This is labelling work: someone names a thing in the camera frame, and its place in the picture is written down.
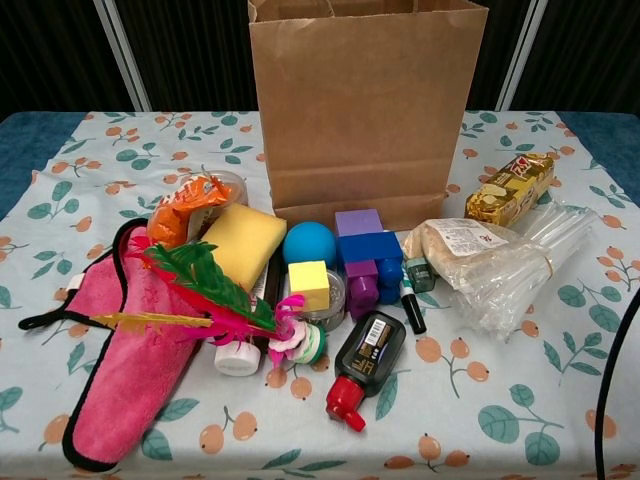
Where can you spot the gold biscuit packet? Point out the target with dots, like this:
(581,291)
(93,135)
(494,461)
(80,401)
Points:
(505,192)

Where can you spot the blue and purple toy block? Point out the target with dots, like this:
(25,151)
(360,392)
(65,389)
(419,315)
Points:
(370,247)

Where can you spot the yellow sponge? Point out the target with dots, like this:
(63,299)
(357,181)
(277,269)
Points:
(240,245)

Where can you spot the orange snack packet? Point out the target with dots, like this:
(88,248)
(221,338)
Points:
(167,225)

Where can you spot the black ink bottle red cap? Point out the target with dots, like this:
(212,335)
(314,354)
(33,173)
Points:
(370,345)

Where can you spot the black ribbed partition panel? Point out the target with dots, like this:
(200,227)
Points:
(50,50)
(590,50)
(505,50)
(200,50)

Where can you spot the brown paper bag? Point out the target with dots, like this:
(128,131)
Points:
(370,125)

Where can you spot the dark slim box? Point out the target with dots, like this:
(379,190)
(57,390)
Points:
(275,290)

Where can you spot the black and white marker pen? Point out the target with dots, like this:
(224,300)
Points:
(415,317)

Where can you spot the light purple cube block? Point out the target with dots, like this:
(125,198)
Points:
(357,222)

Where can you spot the blue ball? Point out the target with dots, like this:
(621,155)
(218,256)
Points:
(307,242)

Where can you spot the bagged bread snack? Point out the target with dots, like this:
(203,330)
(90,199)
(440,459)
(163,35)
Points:
(450,250)

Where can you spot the pink towel with black trim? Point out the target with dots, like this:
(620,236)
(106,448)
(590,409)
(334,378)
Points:
(125,380)

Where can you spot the yellow foam cube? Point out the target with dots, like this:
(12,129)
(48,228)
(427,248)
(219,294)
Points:
(307,282)

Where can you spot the white bottle cap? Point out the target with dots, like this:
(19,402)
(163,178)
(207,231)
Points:
(235,361)

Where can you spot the clear round pin container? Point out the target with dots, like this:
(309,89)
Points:
(336,295)

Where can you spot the small green jar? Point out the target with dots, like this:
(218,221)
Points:
(422,277)

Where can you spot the colourful feather shuttlecock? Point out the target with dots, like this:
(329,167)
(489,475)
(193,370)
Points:
(210,280)

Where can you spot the clear round plastic tub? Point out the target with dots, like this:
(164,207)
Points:
(235,182)

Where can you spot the floral print tablecloth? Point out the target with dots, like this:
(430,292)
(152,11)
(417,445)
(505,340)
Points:
(500,375)

